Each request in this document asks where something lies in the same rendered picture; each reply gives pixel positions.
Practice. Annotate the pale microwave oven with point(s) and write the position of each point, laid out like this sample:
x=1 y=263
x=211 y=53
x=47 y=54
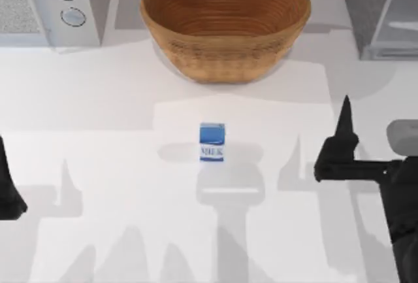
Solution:
x=94 y=8

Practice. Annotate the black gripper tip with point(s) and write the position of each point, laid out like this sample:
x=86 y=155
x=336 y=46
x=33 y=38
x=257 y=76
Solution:
x=8 y=194

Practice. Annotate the pale grey rounded box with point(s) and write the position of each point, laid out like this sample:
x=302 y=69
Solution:
x=403 y=137

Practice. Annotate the brown woven basket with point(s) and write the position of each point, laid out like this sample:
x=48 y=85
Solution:
x=225 y=11

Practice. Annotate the grey cabinet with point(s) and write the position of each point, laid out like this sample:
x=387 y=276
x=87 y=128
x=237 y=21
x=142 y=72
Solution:
x=356 y=8

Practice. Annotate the blue and white milk carton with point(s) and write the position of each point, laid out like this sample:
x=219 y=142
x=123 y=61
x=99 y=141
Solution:
x=212 y=142

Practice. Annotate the small round microwave knob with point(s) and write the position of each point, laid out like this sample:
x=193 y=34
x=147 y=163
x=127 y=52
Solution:
x=73 y=16

